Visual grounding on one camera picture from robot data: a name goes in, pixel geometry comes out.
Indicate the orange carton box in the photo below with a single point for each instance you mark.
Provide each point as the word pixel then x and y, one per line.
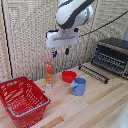
pixel 48 73

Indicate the black dish rack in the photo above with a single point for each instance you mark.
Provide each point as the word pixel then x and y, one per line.
pixel 94 73

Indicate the black toaster oven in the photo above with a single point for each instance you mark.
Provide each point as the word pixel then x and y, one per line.
pixel 113 46

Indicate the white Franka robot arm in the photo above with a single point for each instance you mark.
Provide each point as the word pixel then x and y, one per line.
pixel 71 13

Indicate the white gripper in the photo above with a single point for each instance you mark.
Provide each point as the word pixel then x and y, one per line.
pixel 61 39

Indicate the blue mug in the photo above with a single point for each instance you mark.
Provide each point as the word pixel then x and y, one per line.
pixel 78 86

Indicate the red plastic shopping basket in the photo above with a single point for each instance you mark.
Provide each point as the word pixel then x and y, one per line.
pixel 21 100

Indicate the red bowl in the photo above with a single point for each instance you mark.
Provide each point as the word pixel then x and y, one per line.
pixel 68 76

